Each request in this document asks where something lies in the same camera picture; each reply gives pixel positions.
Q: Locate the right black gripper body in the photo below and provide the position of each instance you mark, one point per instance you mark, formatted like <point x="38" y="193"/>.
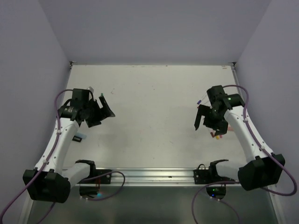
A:
<point x="215" y="120"/>

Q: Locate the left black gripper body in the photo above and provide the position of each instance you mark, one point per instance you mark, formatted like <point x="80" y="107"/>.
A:
<point x="93" y="111"/>

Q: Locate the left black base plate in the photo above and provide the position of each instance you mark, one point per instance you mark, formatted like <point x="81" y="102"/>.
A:
<point x="102" y="176"/>

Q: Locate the aluminium front rail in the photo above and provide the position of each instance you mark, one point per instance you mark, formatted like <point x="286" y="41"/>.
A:
<point x="144" y="177"/>

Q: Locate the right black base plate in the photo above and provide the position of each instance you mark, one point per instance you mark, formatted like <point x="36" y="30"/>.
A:
<point x="204" y="175"/>

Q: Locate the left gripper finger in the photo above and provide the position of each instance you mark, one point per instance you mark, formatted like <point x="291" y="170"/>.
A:
<point x="106" y="112"/>
<point x="91" y="122"/>

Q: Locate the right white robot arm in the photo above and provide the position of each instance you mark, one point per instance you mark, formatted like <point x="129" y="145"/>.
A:
<point x="262" y="167"/>

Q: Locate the black marker pen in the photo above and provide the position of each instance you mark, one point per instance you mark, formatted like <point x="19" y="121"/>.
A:
<point x="76" y="139"/>

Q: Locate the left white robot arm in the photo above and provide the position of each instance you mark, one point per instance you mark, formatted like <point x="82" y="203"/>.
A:
<point x="48" y="181"/>

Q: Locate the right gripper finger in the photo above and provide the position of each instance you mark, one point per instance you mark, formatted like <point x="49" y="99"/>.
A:
<point x="203" y="110"/>
<point x="219" y="131"/>

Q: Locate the light blue highlighter pen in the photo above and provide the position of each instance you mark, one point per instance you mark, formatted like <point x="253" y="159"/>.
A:
<point x="80" y="135"/>

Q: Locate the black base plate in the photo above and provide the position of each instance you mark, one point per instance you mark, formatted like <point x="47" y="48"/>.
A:
<point x="204" y="175"/>
<point x="102" y="176"/>

